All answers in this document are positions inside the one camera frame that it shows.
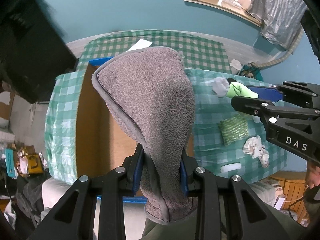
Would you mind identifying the lime green cloth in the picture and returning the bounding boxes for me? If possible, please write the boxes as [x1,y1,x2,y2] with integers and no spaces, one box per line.
[226,82,259,99]

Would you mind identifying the green knitted scrubber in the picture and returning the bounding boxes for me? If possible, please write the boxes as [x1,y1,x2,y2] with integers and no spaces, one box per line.
[219,114,249,146]

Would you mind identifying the light grey sock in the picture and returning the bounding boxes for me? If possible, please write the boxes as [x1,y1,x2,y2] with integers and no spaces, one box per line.
[212,77,229,98]

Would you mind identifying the white plastic bag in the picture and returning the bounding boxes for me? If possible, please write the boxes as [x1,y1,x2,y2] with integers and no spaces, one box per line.
[242,135,269,168]

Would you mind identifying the grey fleece cloth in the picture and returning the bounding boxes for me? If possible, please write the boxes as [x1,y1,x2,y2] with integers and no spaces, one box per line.
[92,47,197,225]

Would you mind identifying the black sock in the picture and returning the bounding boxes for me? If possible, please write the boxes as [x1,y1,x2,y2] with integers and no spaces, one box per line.
[227,77,236,83]

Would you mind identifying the person's right hand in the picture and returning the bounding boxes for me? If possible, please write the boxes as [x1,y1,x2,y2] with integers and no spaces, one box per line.
[305,161,320,189]

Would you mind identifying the white plastic jug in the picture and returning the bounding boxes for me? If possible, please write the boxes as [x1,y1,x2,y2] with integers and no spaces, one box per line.
[230,59,242,75]

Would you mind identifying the light green checkered tablecloth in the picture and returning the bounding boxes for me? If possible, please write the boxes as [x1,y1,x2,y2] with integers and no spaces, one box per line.
[44,68,287,184]

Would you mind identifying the white foam roll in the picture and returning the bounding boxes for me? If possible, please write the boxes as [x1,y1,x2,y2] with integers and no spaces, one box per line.
[220,163,242,173]

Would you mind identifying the olive green shirt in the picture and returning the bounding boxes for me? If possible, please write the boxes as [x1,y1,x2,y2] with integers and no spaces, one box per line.
[142,191,305,239]

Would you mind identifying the dark green checkered tablecloth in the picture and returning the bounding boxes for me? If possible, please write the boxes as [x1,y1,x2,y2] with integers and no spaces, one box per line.
[76,30,231,74]

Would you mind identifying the silver foil curtain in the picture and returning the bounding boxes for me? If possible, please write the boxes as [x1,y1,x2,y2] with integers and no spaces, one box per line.
[248,0,307,50]

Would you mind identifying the cardboard box blue trim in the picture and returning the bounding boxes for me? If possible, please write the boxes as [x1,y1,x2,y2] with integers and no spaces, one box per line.
[75,56,196,204]

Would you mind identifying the teal box on floor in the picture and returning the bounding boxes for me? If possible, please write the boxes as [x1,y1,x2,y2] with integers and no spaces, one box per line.
[5,148,18,179]

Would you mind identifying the wooden window sill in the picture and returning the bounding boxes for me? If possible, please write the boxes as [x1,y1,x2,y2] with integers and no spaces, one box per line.
[184,0,261,27]

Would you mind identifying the white paper envelope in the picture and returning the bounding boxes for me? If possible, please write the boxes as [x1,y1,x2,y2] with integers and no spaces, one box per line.
[127,38,152,51]

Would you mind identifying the black hanging garment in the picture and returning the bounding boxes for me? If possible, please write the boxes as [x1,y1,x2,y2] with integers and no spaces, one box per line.
[1,0,77,103]

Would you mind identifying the striped flexible hose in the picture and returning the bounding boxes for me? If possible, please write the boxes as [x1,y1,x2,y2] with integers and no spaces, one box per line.
[256,28,304,68]

